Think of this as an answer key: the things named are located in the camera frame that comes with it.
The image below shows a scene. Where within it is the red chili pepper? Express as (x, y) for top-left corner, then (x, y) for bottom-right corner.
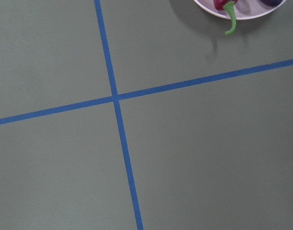
(213, 0), (238, 36)

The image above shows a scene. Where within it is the purple eggplant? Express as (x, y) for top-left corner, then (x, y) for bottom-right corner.
(260, 0), (282, 7)

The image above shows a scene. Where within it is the brown table mat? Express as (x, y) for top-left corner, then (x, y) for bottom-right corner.
(0, 0), (293, 230)

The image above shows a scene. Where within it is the pink plate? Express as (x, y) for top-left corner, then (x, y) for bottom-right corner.
(194, 0), (286, 20)

